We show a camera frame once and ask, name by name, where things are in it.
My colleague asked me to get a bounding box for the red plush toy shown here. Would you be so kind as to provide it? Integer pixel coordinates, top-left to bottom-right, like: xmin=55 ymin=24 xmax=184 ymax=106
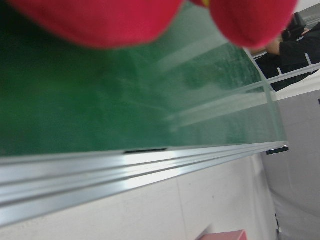
xmin=7 ymin=0 xmax=298 ymax=50

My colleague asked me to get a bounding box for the pink plastic basket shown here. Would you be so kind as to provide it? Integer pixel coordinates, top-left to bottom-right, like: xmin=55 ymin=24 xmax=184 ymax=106
xmin=199 ymin=229 xmax=247 ymax=240

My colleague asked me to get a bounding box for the green conveyor belt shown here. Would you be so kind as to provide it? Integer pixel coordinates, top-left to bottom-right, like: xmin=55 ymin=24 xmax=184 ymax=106
xmin=0 ymin=0 xmax=290 ymax=226

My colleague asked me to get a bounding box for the grey backdrop cloth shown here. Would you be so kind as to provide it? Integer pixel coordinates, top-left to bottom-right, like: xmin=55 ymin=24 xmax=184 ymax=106
xmin=259 ymin=92 xmax=320 ymax=240

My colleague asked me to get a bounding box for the person in black shirt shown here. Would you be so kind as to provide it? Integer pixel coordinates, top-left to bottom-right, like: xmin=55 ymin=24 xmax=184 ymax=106
xmin=249 ymin=12 xmax=320 ymax=92

